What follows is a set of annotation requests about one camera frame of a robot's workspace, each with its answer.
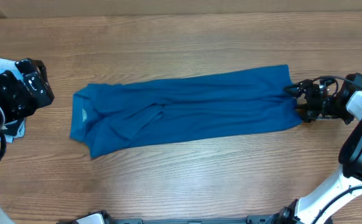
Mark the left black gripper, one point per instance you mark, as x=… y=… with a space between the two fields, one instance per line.
x=35 y=82

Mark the folded light blue jeans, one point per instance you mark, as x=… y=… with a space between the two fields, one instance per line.
x=9 y=72

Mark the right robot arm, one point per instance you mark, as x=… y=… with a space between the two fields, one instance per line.
x=344 y=185

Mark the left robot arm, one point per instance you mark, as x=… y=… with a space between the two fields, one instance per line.
x=4 y=218

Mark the dark blue t-shirt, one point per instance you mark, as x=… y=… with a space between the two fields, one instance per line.
x=108 y=118

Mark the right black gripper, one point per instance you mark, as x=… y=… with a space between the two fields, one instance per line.
x=310 y=99

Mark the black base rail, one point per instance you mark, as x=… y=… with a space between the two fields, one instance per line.
x=103 y=217

